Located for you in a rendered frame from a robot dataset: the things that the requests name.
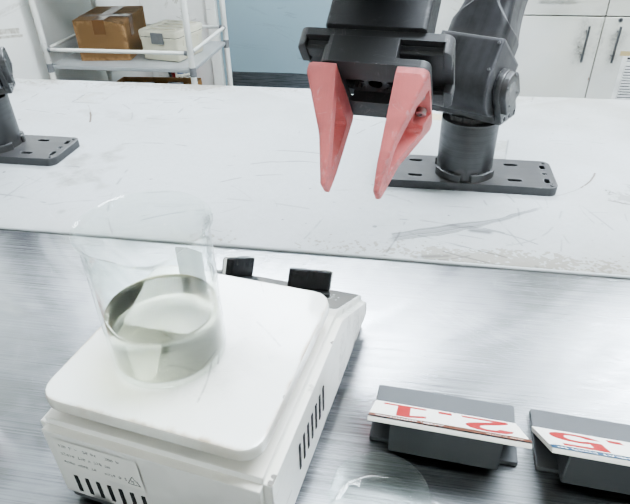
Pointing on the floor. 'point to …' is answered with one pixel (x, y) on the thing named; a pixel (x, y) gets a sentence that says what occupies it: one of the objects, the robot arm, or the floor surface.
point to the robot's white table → (26, 199)
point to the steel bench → (30, 399)
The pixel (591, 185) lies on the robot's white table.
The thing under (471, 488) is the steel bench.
